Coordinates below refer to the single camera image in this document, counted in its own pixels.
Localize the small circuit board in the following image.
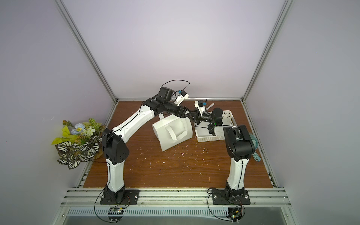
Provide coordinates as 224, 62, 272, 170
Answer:
107, 207, 125, 223
227, 206, 246, 223

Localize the white insulated delivery bag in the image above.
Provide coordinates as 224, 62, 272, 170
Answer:
152, 115, 193, 152

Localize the wrist white camera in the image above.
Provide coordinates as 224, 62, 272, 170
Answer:
174, 90, 189, 106
194, 100, 206, 116

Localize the artificial flower plant bouquet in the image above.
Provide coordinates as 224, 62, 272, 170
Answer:
52, 118, 106, 170

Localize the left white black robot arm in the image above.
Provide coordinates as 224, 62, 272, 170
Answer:
102, 86, 193, 203

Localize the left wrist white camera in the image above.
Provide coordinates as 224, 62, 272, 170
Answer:
174, 90, 189, 106

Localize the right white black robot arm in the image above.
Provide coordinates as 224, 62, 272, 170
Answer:
195, 108, 256, 201

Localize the right small circuit board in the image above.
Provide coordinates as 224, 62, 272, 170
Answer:
227, 206, 246, 223

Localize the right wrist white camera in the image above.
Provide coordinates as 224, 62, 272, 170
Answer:
194, 100, 206, 116

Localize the white perforated plastic basket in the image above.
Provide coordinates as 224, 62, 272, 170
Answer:
194, 110, 236, 143

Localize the teal plastic dustpan brush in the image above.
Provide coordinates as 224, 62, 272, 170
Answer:
249, 133, 261, 162

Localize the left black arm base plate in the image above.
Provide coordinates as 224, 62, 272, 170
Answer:
100, 188, 140, 205

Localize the aluminium front rail frame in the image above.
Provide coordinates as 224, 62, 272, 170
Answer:
52, 188, 299, 225

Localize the left small circuit board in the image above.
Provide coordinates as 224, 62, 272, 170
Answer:
107, 207, 125, 223

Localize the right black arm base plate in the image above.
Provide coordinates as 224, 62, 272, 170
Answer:
211, 188, 251, 205

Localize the white plastic strip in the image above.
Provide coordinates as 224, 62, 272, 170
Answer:
206, 103, 215, 110

